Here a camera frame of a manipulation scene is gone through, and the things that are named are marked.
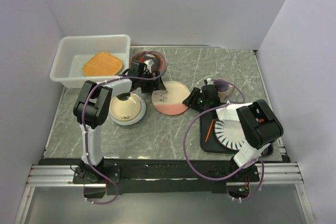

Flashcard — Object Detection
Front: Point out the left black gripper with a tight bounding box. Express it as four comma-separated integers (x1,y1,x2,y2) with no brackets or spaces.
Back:
139,70,167,94

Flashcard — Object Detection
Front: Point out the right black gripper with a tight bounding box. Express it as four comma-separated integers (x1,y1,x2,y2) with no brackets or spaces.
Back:
182,87,209,113

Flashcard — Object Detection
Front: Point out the cream and pink round plate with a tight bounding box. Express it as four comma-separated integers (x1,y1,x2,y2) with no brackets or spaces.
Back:
151,81,191,115

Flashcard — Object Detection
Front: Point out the orange woven-pattern square plate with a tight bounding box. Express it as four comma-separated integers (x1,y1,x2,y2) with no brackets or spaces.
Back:
82,52,123,77

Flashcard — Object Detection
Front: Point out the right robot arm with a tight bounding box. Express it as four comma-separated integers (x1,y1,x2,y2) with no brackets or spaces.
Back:
182,79,284,181

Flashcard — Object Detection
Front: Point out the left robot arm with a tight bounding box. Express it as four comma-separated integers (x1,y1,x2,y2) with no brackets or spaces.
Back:
73,60,167,183

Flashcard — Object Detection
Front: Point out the translucent white plastic bin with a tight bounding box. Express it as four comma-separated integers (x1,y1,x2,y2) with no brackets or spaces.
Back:
49,34,131,89

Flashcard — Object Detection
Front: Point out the pink scalloped plate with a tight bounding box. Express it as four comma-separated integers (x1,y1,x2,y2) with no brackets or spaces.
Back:
130,50,166,72

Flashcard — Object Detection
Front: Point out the black round patterned plate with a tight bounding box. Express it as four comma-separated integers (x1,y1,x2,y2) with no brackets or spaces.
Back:
132,51,161,71

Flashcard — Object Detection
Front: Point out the black rectangular serving tray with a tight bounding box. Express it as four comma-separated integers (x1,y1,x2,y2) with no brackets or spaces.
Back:
199,110,283,154

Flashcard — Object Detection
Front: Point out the white plate under bowl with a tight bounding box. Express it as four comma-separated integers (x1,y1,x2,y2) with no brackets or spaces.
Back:
109,95,146,126

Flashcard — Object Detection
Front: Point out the beige mug with purple interior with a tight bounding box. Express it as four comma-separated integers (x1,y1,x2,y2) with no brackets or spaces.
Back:
213,79,235,100

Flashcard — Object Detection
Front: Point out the white plate with blue stripes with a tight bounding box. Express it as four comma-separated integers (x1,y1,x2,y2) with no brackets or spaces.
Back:
214,121,246,151

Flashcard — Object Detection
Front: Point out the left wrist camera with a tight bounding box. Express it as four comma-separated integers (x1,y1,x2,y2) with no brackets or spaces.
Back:
140,58,155,72

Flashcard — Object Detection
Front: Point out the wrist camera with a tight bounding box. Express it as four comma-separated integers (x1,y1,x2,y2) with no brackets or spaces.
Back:
140,58,155,72
204,78,214,85

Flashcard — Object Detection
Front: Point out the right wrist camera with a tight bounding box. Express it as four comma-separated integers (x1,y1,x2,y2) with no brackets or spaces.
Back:
204,78,214,85

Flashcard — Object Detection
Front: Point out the aluminium rail frame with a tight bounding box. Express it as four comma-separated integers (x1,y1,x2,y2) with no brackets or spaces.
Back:
13,42,316,224

